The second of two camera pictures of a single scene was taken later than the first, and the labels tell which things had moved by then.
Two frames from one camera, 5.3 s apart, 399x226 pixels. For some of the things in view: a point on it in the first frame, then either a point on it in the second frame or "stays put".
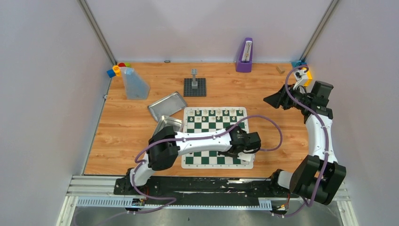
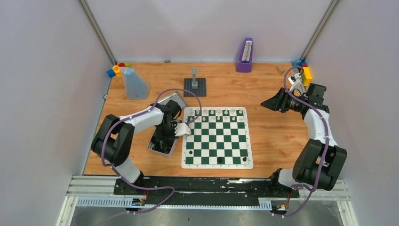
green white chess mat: x=204 y=119 stays put
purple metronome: x=244 y=64 stays put
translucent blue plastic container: x=135 y=88 stays put
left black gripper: x=242 y=149 to x=165 y=135
